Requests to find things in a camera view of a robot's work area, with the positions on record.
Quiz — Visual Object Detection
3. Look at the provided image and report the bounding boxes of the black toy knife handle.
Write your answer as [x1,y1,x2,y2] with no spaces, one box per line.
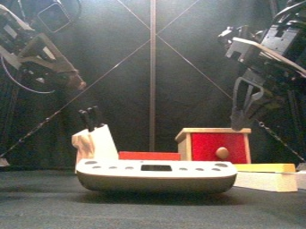
[78,108,96,132]
[87,106,106,129]

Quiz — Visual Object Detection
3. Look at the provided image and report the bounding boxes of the red toy salmon piece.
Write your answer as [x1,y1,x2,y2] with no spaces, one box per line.
[118,150,182,162]

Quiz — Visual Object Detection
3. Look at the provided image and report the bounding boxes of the grey vertical frame pole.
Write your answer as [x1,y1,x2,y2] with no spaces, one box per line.
[148,0,158,152]

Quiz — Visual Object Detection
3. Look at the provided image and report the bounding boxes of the white box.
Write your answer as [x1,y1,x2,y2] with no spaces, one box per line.
[175,127,254,165]

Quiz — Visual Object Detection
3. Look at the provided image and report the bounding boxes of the yellow toy block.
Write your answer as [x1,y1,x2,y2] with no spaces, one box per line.
[233,163,298,174]

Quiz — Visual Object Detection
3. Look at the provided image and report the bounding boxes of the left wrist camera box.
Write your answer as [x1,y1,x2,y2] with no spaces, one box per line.
[36,0,74,34]

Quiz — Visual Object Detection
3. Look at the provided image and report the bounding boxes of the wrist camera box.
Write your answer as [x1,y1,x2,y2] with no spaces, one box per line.
[36,0,74,34]
[259,22,306,62]

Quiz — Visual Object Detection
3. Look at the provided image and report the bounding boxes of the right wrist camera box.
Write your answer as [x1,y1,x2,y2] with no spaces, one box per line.
[259,22,306,62]

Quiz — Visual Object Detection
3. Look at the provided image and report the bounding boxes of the white toy kitchen scale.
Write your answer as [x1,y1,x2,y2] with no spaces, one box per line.
[74,157,239,195]

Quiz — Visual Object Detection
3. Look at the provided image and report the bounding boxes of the white wooden toy knife block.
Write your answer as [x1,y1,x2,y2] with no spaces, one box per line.
[71,123,119,174]

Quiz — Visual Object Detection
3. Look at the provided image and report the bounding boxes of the thin diagonal brace cord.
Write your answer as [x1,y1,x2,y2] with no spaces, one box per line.
[115,0,306,164]
[0,0,202,158]

